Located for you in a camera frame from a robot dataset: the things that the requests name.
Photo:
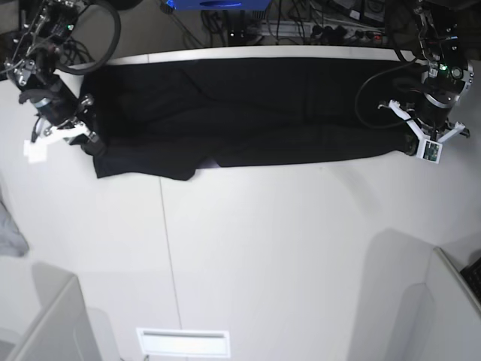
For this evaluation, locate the black gripper two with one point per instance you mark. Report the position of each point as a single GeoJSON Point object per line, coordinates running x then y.
{"type": "Point", "coordinates": [430, 112]}

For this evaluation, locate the black gripper one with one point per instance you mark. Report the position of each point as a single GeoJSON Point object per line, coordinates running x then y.
{"type": "Point", "coordinates": [57, 104]}

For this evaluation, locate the black T-shirt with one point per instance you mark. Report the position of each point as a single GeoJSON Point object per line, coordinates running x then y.
{"type": "Point", "coordinates": [171, 119]}

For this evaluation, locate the grey crumpled cloth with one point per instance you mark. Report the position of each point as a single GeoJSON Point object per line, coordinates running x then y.
{"type": "Point", "coordinates": [13, 243]}

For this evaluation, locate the black keyboard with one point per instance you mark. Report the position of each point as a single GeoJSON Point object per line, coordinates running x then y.
{"type": "Point", "coordinates": [472, 276]}

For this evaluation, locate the blue box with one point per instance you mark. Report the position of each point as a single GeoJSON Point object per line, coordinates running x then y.
{"type": "Point", "coordinates": [228, 5]}

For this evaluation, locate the white power strip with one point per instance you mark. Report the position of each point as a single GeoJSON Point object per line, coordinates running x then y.
{"type": "Point", "coordinates": [291, 29]}

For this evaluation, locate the white wrist camera two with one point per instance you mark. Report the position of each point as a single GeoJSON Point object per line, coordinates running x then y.
{"type": "Point", "coordinates": [431, 139]}

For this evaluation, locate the white wrist camera one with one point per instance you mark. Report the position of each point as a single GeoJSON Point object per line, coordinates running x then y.
{"type": "Point", "coordinates": [35, 149]}

